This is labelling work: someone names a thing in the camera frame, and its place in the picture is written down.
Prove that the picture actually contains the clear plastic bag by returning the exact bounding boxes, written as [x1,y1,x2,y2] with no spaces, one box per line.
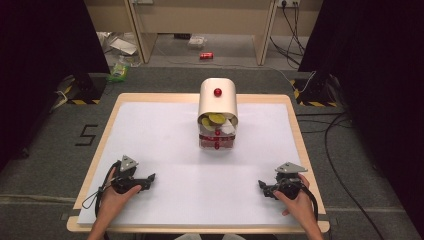
[187,35,208,50]

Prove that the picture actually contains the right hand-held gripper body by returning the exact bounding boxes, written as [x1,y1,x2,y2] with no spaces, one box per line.
[270,161,309,201]

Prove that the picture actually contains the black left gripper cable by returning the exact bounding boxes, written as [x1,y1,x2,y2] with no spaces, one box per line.
[81,160,122,219]

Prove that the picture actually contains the green packet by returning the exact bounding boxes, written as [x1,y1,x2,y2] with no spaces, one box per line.
[106,63,130,84]

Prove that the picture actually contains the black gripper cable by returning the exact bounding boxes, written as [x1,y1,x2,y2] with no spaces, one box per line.
[299,185,320,222]
[81,160,122,219]

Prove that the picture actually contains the person's right hand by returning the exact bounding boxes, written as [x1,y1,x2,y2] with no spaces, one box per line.
[273,173,317,232]

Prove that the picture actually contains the wooden table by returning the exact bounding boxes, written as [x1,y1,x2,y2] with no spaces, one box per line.
[66,92,331,234]

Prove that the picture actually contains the person's left hand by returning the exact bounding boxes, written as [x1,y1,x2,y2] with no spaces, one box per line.
[97,166,143,231]

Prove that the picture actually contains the white crumpled paper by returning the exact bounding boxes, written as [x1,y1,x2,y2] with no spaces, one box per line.
[96,31,141,58]

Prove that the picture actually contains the white table mat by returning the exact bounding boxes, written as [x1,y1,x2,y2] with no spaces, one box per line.
[77,101,302,226]

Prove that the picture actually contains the black stand base striped tape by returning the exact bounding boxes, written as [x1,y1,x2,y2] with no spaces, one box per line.
[54,73,109,106]
[289,71,339,108]

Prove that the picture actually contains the beige desk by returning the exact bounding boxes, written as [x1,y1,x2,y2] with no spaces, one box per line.
[83,0,324,67]

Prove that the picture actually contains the black hanging cables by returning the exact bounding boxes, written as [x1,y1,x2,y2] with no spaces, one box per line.
[269,2,311,69]

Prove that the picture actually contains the cream roll-top storage box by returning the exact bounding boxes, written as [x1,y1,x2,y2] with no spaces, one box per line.
[197,77,240,151]

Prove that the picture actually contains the white crumpled piece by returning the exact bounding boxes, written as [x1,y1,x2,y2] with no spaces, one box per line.
[219,119,237,136]

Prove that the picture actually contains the black floor cable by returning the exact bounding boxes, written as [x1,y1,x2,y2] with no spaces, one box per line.
[295,111,388,240]

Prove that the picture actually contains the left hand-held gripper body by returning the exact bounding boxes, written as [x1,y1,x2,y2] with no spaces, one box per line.
[110,154,152,195]

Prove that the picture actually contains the yellow-green round piece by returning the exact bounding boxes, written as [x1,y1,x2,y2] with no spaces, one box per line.
[200,116,216,132]
[208,113,228,126]

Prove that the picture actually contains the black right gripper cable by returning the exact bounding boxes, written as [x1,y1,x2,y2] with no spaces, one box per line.
[299,185,320,222]

